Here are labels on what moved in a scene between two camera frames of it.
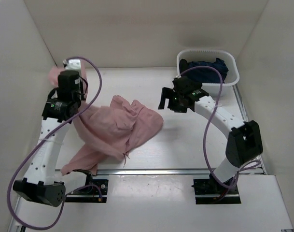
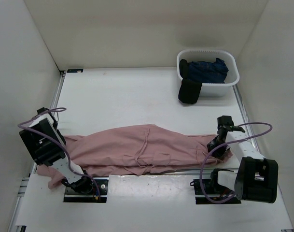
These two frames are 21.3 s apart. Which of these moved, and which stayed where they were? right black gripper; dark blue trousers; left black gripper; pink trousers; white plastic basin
Moved: pink trousers; left black gripper; right black gripper
Stayed: dark blue trousers; white plastic basin
